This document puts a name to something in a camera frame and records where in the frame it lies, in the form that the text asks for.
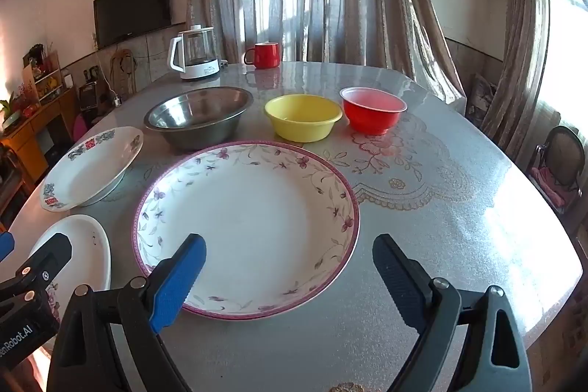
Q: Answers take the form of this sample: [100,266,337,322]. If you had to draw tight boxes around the round-backed dark chair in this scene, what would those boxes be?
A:
[528,126,580,213]

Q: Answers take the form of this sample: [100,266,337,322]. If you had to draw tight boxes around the red mug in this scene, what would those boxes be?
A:
[243,42,281,70]

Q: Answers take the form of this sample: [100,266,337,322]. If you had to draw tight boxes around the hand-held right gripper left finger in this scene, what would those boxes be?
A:
[46,233,207,392]

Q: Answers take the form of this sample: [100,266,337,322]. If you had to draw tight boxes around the orange wooden cabinet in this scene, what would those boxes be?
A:
[0,89,79,191]

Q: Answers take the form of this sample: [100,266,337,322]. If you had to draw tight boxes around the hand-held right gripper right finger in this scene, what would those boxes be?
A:
[372,233,534,392]

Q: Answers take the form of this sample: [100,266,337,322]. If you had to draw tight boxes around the wooden chair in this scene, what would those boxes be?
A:
[109,49,139,99]

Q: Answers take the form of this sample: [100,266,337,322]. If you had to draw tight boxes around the black wall television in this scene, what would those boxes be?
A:
[93,0,172,50]

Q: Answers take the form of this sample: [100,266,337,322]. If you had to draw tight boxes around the yellow plastic bowl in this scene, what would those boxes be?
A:
[264,94,343,143]

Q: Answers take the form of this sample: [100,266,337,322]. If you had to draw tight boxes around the white glass electric kettle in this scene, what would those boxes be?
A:
[168,25,222,81]

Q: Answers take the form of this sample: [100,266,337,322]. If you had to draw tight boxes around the red plastic bowl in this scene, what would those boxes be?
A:
[339,86,408,134]

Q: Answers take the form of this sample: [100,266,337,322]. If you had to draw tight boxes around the plain white plate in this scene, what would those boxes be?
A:
[26,214,112,328]

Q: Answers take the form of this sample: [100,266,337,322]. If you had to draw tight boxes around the black speaker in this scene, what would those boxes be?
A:
[79,82,98,111]

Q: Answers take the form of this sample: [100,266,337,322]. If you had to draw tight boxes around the large pink-rimmed floral plate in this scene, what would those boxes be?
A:
[132,140,361,320]

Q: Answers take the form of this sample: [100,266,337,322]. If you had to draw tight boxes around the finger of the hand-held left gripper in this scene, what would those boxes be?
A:
[0,233,73,305]
[0,231,15,263]

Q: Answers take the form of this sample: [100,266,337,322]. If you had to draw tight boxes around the stainless steel bowl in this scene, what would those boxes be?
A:
[144,86,254,152]

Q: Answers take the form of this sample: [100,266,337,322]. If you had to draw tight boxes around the beige side window curtain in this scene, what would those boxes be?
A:
[478,0,552,140]

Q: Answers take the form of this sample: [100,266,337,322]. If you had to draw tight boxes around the pile of bags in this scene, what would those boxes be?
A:
[465,73,498,127]

